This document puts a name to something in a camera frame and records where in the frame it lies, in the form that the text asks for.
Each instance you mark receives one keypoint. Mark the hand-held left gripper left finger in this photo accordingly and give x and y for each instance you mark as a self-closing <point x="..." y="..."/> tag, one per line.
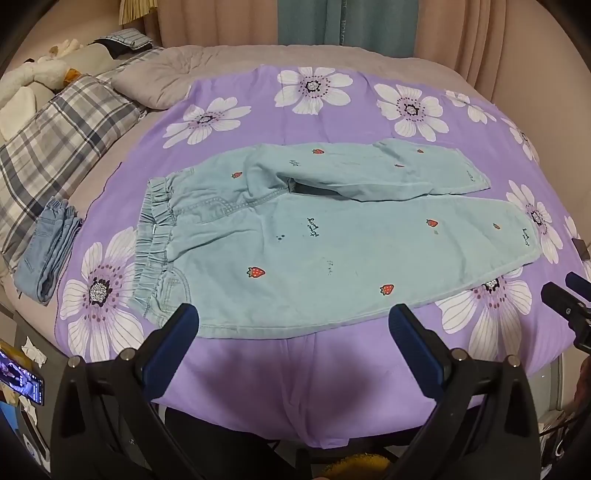
<point x="178" y="332"/>

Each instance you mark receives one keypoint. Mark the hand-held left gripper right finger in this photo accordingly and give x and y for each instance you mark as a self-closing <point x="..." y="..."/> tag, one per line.
<point x="408" y="337"/>

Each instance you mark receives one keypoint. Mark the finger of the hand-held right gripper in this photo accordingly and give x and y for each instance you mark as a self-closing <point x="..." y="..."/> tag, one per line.
<point x="561" y="300"/>
<point x="579" y="279"/>

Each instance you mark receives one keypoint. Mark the light blue strawberry pants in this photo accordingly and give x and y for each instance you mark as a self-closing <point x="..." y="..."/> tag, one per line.
<point x="323" y="240"/>

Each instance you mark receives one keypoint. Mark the small dark object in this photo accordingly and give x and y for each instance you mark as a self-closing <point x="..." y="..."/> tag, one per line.
<point x="582" y="249"/>

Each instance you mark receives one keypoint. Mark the purple floral blanket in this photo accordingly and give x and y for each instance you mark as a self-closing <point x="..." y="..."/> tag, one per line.
<point x="295" y="378"/>

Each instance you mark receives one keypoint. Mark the yellow fuzzy cloth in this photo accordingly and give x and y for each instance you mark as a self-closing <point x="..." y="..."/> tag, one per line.
<point x="355" y="466"/>

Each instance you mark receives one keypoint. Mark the crumpled white tissue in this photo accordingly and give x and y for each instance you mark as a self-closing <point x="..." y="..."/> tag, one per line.
<point x="34" y="351"/>

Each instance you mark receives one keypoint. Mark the dark bedside table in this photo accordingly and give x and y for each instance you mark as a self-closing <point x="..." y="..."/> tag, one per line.
<point x="46" y="415"/>

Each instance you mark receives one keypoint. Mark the folded blue jeans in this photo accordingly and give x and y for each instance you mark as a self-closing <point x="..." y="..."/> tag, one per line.
<point x="46" y="249"/>

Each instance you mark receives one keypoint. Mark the smartphone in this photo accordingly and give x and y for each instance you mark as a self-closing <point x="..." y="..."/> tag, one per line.
<point x="21" y="374"/>

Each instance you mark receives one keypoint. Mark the plaid pillow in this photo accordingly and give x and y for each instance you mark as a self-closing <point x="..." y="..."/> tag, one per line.
<point x="60" y="138"/>

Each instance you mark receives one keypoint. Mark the grey pillow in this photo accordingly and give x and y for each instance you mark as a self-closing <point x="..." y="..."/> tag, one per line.
<point x="152" y="83"/>

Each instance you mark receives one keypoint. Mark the white plush toy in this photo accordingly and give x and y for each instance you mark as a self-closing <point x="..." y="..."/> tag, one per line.
<point x="37" y="74"/>

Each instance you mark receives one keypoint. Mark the folded plaid cloth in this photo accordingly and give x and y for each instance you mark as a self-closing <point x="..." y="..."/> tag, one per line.
<point x="124" y="39"/>

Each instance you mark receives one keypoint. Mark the teal curtain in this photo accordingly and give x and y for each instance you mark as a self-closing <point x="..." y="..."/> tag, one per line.
<point x="323" y="21"/>

